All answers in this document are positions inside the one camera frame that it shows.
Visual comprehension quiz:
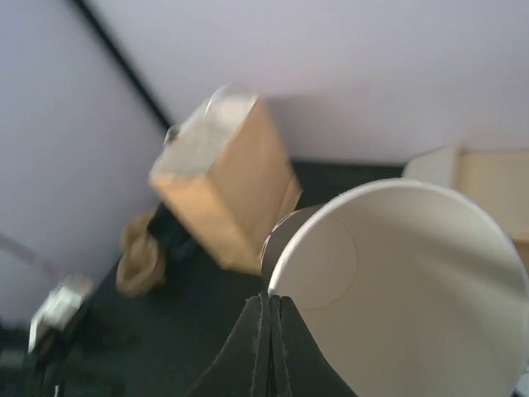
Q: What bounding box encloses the black printed paper cup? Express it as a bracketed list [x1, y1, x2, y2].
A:
[147, 203, 198, 263]

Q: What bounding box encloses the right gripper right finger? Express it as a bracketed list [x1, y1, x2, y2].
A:
[270, 295, 355, 397]

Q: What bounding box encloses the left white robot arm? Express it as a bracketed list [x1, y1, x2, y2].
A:
[1, 306, 94, 396]

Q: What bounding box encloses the brown pulp cup carrier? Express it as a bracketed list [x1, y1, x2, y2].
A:
[116, 208, 166, 298]

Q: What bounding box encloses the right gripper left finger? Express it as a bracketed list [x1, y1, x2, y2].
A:
[192, 293, 271, 396]

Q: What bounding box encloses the orange paper bag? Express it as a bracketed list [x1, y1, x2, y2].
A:
[403, 146, 528, 254]
[149, 85, 302, 275]

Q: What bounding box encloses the single white paper cup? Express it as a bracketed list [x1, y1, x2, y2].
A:
[260, 178, 528, 396]

